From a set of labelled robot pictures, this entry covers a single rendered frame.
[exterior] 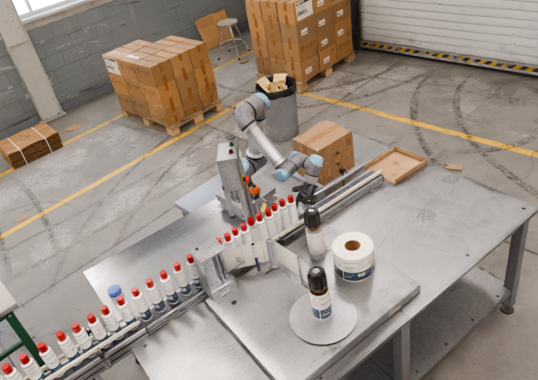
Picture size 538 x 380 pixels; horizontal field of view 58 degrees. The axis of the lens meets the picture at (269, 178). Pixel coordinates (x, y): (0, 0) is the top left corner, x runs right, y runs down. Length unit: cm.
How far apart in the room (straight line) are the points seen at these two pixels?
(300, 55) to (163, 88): 173
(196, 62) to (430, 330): 415
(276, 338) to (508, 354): 158
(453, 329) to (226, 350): 139
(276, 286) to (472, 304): 131
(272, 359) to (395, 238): 97
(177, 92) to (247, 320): 396
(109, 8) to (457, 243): 636
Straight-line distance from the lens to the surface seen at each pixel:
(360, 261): 233
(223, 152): 239
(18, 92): 753
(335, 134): 308
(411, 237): 272
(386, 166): 326
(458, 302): 324
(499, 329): 344
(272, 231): 265
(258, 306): 239
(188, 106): 602
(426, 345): 302
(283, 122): 520
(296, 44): 614
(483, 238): 275
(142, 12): 816
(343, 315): 228
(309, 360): 217
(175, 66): 583
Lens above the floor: 265
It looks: 34 degrees down
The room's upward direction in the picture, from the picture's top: 11 degrees counter-clockwise
